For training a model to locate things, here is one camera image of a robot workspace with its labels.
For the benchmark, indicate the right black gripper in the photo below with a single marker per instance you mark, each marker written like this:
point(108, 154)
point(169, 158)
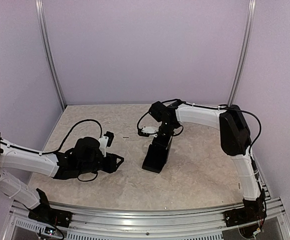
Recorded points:
point(163, 143)

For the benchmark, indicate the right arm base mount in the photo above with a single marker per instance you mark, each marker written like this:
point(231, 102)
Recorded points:
point(252, 210)

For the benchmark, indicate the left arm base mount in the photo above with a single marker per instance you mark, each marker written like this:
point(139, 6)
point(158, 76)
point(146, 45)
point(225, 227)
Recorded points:
point(46, 214)

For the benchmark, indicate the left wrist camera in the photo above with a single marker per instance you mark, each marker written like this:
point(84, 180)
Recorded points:
point(106, 141)

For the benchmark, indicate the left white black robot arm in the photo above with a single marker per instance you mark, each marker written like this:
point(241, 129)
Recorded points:
point(89, 155)

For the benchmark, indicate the small circuit board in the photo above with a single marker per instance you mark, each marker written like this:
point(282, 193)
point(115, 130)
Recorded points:
point(48, 231)

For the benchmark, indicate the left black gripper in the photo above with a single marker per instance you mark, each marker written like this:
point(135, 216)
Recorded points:
point(111, 166)

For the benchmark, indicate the left vertical aluminium post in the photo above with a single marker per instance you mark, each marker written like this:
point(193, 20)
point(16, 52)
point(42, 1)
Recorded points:
point(48, 53)

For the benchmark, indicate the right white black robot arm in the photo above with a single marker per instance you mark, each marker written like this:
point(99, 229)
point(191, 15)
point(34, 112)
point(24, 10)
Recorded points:
point(235, 140)

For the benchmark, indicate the front aluminium frame rail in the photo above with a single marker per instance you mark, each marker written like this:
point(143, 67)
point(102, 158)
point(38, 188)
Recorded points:
point(92, 223)

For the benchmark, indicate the vertical aluminium post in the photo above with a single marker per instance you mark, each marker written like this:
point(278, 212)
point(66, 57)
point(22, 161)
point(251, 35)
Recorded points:
point(48, 53)
point(243, 51)

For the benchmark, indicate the right vertical aluminium post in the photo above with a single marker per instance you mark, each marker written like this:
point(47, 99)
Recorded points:
point(243, 51)

